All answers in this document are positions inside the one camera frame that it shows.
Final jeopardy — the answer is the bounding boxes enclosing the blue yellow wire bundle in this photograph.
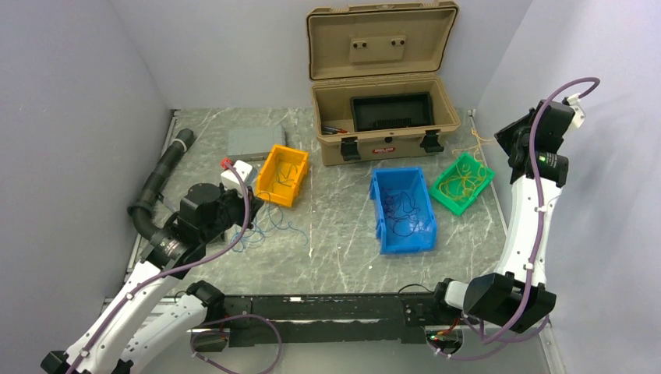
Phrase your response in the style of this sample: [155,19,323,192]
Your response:
[229,191,309,254]

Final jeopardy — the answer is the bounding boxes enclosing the blue wires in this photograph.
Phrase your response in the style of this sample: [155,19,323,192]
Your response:
[270,157,301,189]

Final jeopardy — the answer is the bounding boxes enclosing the yellow wires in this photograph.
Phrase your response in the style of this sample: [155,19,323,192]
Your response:
[439,126,500,203]

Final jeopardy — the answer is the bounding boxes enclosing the green plastic bin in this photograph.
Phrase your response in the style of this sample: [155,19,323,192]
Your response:
[428,153,495,216]

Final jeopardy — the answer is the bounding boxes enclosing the purple wire bundle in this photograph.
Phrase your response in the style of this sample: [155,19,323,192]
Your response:
[382,189,427,238]

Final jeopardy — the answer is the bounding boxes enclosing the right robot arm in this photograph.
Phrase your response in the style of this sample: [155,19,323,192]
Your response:
[435,100,585,333]

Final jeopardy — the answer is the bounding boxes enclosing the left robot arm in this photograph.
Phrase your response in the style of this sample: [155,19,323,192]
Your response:
[41,183,263,373]

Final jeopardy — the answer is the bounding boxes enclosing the orange plastic bin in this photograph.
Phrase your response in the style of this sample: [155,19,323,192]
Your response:
[255,145,309,208]

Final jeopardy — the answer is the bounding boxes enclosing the grey plastic case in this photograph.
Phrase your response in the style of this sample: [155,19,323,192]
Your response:
[227,125,286,162]

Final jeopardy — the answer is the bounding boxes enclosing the blue plastic bin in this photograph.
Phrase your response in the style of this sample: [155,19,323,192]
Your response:
[369,167,437,255]

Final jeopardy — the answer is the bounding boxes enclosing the black toolbox tray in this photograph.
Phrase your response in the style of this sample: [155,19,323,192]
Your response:
[350,92,434,132]

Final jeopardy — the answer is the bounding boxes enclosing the tan plastic toolbox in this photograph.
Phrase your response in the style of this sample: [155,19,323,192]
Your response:
[306,1,460,166]

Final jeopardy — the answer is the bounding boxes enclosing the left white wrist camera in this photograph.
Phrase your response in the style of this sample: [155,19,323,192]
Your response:
[221,157,257,196]

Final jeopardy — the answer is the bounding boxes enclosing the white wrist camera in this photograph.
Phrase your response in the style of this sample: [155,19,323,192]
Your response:
[221,157,257,196]
[564,93,585,131]

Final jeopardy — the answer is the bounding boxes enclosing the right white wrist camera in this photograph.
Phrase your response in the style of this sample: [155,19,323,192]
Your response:
[564,93,585,131]

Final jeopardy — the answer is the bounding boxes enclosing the red handled screwdriver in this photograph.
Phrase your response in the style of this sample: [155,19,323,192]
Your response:
[321,125,348,135]

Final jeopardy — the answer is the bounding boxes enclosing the black corrugated hose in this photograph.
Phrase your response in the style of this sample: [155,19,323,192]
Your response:
[127,128,198,241]

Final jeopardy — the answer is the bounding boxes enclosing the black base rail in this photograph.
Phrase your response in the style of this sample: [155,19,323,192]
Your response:
[180,280,481,348]

